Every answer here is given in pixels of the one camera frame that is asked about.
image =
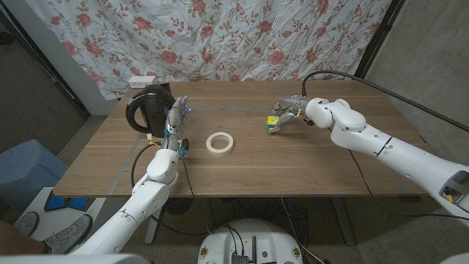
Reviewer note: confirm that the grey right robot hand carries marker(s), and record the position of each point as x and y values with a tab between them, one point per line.
295	106

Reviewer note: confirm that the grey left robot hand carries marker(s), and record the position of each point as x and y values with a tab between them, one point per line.
176	124

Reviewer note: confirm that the multicoloured Rubik's cube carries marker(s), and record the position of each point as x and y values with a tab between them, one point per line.
272	121

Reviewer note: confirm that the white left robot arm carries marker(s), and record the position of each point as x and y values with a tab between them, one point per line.
135	209

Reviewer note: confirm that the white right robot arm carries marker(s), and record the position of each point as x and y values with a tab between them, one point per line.
403	154

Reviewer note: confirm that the black electric kettle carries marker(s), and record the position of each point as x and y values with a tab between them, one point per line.
150	106

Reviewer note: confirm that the beige masking tape roll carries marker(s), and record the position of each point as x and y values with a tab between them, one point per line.
220	152

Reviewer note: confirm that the white power strip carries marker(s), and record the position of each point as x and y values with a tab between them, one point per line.
141	81

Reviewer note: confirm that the black round floor disc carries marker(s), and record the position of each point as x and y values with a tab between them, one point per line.
179	205

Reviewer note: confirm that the white floral backdrop cloth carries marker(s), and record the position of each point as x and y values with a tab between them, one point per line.
220	36

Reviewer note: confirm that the white table leg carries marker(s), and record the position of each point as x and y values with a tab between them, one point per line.
154	227

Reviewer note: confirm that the black backdrop pole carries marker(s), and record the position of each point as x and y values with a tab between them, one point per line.
377	36

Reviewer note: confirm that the white robot torso base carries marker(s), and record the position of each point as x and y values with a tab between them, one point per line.
220	242

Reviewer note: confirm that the grey table leg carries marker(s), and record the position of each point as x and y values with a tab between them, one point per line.
344	223

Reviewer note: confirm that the blue black floor pad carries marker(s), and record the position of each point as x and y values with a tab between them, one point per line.
55	203

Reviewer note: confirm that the grey sneaker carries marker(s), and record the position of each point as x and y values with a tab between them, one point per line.
25	223
67	234

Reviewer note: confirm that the blue-grey storage box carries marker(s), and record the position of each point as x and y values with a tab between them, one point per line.
25	168

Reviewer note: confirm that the white floor platform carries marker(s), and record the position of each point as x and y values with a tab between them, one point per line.
34	205

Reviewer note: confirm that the white robot chest cover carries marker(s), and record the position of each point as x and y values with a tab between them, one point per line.
73	260

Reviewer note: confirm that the brown wooden surface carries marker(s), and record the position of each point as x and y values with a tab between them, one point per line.
18	242

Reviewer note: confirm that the black door frame rail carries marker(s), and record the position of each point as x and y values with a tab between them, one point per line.
34	47

